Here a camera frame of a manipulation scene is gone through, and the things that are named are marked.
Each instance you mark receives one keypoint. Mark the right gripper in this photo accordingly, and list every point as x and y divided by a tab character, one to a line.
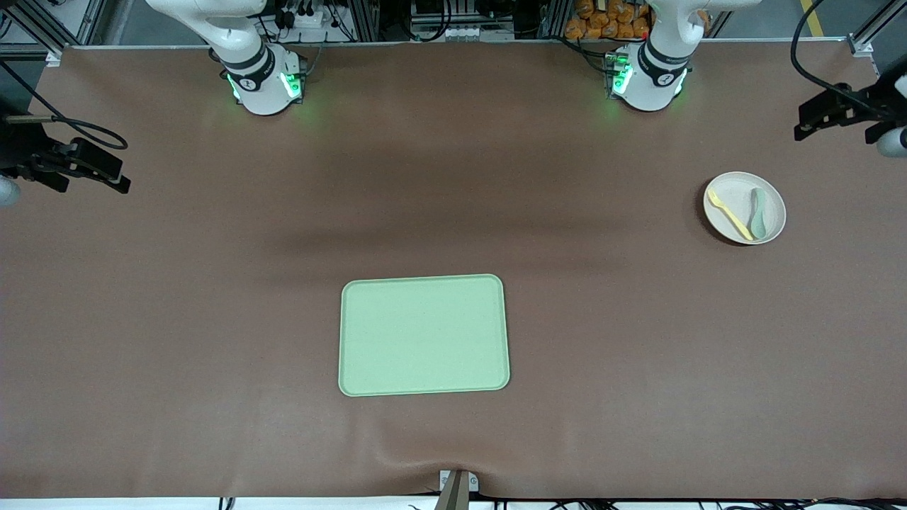
21	152

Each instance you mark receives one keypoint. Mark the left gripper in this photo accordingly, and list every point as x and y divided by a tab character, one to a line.
881	100

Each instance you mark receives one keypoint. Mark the beige round plate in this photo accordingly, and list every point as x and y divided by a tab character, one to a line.
733	195

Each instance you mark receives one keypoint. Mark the grey-green plastic spoon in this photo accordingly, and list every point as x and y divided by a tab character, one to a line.
758	225

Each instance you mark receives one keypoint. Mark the yellow plastic fork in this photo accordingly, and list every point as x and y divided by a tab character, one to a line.
716	200

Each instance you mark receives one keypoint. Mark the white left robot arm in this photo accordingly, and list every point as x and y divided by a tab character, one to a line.
648	85

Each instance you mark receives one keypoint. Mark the brown table cover mat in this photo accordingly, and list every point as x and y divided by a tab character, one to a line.
212	319

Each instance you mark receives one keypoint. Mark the orange packets pile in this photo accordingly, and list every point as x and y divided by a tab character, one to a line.
602	25

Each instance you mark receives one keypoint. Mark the white power strip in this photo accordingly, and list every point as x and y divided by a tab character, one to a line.
305	18

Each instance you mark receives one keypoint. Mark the light green rectangular tray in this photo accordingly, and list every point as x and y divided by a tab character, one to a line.
425	333

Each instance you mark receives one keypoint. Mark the white connector strip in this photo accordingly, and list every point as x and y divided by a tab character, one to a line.
460	32

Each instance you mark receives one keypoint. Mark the white table corner bracket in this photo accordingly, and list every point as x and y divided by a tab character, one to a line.
861	48
55	57

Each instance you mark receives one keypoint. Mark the aluminium frame post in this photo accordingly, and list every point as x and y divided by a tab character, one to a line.
363	18
553	18

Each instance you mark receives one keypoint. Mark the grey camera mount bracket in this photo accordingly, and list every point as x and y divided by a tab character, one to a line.
459	489

